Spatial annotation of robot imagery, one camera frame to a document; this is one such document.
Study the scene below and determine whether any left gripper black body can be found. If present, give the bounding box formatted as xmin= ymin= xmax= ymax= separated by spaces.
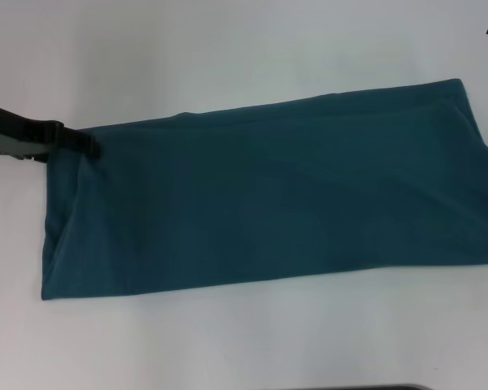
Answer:
xmin=0 ymin=101 xmax=56 ymax=143

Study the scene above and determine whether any teal T-shirt with FREE print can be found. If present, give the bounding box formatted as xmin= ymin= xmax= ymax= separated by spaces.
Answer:
xmin=39 ymin=77 xmax=488 ymax=302

